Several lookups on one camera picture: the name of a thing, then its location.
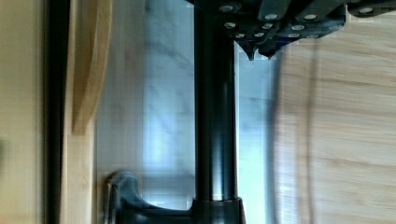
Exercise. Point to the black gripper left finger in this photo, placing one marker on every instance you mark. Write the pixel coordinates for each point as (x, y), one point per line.
(252, 24)

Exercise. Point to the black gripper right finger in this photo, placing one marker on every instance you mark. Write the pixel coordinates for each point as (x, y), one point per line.
(296, 19)

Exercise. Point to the wooden drawer with black handle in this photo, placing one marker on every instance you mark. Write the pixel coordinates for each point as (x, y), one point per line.
(72, 110)

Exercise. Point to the wooden cutting board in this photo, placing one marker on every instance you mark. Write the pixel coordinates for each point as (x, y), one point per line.
(335, 127)

